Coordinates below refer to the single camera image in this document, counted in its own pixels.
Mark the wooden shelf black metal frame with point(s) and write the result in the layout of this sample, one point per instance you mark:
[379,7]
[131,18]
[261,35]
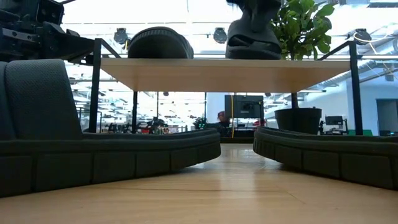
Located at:
[217,74]

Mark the black aluminium rig frame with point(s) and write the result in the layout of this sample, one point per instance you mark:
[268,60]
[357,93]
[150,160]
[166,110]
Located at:
[236,140]

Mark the dark blue door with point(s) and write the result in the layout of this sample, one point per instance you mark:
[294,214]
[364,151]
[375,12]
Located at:
[387,118]

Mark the green panel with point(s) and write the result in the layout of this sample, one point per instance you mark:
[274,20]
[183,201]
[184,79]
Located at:
[368,132]

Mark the dark rubber slide sandal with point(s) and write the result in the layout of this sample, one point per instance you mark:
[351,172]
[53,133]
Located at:
[160,43]
[109,155]
[253,48]
[326,155]

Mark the black wall monitor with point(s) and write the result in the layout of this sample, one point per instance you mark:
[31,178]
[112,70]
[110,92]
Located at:
[244,105]

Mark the green potted plant black pot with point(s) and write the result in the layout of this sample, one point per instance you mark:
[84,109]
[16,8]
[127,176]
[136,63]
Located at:
[298,121]

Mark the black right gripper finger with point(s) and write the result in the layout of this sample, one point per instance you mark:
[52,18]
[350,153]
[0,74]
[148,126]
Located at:
[258,5]

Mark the person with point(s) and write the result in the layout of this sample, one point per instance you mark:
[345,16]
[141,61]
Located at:
[222,117]

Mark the black round ceiling lamp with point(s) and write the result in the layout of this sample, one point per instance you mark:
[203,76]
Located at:
[219,35]
[120,35]
[362,35]

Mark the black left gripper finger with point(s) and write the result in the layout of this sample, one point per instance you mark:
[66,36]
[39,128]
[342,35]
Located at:
[68,46]

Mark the small black desk monitor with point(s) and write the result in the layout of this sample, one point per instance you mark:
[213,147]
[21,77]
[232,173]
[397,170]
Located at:
[333,120]

